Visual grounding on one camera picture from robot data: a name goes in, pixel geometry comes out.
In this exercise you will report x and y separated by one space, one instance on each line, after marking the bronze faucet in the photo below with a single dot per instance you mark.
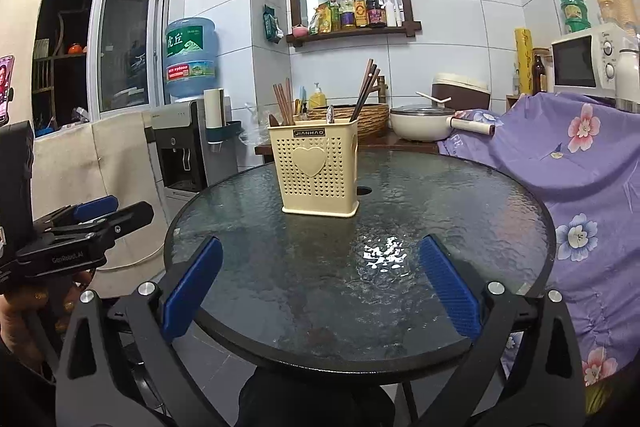
381 89

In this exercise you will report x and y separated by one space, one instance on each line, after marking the clear plastic bag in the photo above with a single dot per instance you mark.
255 125

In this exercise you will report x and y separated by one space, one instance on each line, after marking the yellow soap bottle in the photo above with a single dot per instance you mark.
317 98

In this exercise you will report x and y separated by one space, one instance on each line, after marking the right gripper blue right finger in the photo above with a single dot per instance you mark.
456 285

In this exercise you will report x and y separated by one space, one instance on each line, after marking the beige hanging cloth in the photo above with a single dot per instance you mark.
89 161

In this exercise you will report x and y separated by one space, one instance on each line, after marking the white microwave oven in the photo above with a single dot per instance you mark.
587 62

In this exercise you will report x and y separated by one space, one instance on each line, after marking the wooden handled metal spoon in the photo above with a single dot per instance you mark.
273 121

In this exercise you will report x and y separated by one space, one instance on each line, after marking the embossed silver metal spoon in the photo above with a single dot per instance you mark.
330 118

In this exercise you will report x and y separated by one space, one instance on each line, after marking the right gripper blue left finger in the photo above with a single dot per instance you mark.
185 285

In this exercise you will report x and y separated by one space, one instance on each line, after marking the brown glass bottle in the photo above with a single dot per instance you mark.
539 75

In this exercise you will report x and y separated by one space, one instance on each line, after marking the brown wood grain chopstick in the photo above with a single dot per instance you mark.
363 89

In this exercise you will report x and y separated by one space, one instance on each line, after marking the purple floral cloth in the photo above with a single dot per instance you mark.
581 158

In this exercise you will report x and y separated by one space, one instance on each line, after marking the green hanging packet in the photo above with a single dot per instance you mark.
273 32

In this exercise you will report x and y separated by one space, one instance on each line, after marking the paper towel roll holder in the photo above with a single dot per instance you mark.
217 116

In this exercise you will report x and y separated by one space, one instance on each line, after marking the cream frying pan with lid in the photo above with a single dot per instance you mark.
422 123

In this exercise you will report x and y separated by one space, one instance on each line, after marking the yellow rolled mat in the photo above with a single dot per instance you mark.
524 51

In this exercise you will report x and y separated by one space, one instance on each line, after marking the blue water jug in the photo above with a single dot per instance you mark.
191 49

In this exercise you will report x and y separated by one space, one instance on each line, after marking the brown woven basin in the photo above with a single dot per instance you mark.
372 120

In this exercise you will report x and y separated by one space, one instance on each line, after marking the white electric kettle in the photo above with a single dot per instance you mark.
627 83

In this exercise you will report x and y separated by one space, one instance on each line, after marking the brown wooden chopstick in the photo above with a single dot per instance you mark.
284 104
280 104
290 106

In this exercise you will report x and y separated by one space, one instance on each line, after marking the stacked green bowls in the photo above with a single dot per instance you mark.
575 15

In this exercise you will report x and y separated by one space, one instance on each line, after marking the black chopstick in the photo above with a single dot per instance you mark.
372 80

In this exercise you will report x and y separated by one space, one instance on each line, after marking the white black water dispenser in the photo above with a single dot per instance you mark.
192 157

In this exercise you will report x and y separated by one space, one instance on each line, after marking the cream plastic utensil holder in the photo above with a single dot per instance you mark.
316 164

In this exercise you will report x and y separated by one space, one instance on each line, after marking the yellow oil bottle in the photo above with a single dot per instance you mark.
360 10

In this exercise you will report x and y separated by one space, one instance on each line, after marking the dark soy sauce bottle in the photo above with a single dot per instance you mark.
376 14

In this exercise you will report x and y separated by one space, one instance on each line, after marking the left hand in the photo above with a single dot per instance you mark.
16 306

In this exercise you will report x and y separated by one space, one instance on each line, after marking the cream brown rice cooker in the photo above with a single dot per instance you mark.
460 91

